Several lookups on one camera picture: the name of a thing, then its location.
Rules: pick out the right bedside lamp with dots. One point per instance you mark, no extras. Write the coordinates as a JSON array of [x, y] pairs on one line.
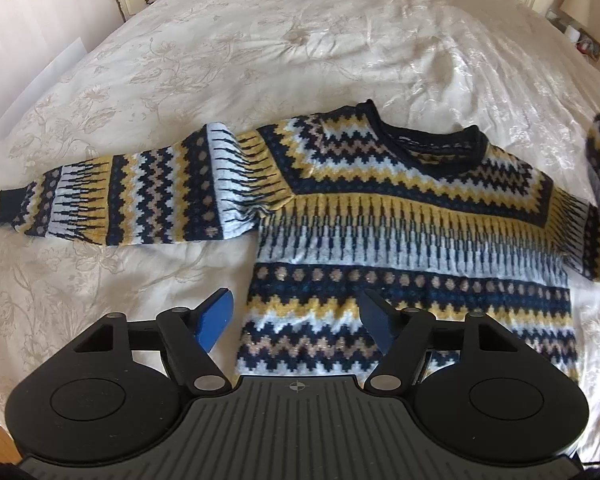
[[577, 10]]

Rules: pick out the white cylinder speaker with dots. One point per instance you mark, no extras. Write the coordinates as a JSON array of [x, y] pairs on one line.
[[572, 34]]

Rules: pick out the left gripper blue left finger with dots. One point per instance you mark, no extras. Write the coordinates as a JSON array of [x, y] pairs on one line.
[[188, 336]]

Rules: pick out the cream floral bedspread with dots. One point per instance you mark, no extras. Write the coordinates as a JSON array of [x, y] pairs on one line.
[[432, 65]]

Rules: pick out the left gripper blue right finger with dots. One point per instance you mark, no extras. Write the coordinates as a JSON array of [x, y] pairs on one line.
[[401, 336]]

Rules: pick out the framed photo right nightstand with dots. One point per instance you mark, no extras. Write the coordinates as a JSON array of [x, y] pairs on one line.
[[589, 47]]

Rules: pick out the navy yellow patterned knit sweater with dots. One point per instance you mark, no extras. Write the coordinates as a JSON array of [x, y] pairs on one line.
[[341, 201]]

